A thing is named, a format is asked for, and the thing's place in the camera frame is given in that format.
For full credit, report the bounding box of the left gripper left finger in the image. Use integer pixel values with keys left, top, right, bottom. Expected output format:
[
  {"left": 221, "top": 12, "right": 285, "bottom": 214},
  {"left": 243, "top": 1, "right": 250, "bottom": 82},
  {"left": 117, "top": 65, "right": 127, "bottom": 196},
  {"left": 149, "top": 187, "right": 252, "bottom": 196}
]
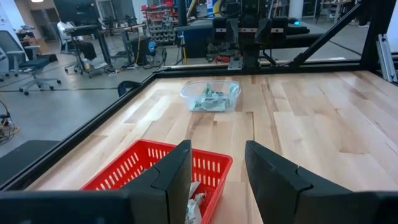
[{"left": 121, "top": 139, "right": 193, "bottom": 224}]

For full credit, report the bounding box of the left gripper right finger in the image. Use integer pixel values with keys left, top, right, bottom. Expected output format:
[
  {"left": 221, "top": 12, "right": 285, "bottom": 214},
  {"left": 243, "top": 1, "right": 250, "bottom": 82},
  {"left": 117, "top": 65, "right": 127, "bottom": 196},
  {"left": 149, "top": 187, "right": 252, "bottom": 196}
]
[{"left": 244, "top": 139, "right": 354, "bottom": 224}]

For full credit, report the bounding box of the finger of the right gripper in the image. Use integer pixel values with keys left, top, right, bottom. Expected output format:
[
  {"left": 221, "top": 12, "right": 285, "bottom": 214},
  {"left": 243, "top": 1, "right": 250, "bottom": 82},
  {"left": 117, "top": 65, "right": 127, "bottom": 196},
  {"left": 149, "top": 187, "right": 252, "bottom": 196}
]
[
  {"left": 226, "top": 17, "right": 240, "bottom": 45},
  {"left": 254, "top": 17, "right": 272, "bottom": 45}
]

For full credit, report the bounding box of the red parts bin rack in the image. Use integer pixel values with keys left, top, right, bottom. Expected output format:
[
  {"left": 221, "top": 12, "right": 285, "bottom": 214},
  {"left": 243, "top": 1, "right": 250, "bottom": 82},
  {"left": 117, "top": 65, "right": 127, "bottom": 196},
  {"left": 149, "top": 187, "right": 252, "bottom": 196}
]
[{"left": 141, "top": 2, "right": 175, "bottom": 44}]

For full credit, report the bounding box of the dark grey desk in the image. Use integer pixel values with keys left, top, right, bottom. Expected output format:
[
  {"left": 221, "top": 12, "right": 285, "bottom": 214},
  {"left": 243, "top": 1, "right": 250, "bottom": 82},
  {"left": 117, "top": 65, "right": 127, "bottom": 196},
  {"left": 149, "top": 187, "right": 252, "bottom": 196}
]
[{"left": 173, "top": 19, "right": 312, "bottom": 60}]

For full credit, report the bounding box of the red plastic slotted basket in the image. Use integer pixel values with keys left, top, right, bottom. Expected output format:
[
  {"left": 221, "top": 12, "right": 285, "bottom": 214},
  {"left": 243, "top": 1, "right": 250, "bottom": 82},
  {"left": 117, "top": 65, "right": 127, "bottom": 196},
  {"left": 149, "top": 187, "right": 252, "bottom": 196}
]
[{"left": 80, "top": 138, "right": 234, "bottom": 224}]

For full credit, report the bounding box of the clear plastic container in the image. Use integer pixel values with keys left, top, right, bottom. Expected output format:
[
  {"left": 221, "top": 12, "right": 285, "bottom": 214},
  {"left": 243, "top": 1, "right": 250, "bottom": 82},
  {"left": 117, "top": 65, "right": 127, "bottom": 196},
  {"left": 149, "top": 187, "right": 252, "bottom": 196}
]
[{"left": 179, "top": 80, "right": 242, "bottom": 113}]

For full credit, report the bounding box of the black rolling desk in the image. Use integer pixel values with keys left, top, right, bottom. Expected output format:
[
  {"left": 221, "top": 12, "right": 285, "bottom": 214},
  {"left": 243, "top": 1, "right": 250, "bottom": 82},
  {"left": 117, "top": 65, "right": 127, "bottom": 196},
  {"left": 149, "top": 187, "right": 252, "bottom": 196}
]
[{"left": 64, "top": 23, "right": 147, "bottom": 78}]

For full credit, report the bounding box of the person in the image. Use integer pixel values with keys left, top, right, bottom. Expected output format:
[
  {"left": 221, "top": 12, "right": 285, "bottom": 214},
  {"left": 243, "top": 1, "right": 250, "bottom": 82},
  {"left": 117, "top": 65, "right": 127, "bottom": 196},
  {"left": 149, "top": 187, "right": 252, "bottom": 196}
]
[{"left": 57, "top": 20, "right": 98, "bottom": 62}]

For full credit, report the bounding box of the black computer monitor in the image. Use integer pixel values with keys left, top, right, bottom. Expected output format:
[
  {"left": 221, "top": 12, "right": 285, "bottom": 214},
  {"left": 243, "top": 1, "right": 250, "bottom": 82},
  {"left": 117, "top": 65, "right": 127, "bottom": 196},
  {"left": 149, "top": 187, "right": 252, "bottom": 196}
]
[{"left": 52, "top": 0, "right": 101, "bottom": 27}]

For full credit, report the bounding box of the grey office chair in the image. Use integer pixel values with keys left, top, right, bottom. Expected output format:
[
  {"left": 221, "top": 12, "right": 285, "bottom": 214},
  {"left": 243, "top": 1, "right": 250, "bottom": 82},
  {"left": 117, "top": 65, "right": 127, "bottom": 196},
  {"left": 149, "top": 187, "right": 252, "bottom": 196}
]
[{"left": 0, "top": 29, "right": 62, "bottom": 96}]

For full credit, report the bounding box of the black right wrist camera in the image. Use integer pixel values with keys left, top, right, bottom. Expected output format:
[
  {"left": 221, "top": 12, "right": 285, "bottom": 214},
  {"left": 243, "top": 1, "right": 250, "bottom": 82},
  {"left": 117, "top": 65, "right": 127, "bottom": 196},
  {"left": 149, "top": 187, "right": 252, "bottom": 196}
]
[{"left": 241, "top": 0, "right": 261, "bottom": 17}]

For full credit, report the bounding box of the black aluminium table frame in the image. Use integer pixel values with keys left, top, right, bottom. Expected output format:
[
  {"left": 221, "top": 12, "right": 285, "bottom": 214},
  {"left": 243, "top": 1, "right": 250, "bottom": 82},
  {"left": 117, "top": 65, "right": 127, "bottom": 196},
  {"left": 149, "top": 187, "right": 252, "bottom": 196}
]
[{"left": 0, "top": 0, "right": 398, "bottom": 191}]

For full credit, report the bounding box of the silver aluminium bracket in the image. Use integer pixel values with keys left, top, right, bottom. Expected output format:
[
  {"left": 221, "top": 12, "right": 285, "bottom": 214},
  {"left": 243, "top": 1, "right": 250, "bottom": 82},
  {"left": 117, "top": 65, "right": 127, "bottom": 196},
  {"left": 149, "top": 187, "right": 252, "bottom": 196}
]
[{"left": 375, "top": 33, "right": 398, "bottom": 83}]

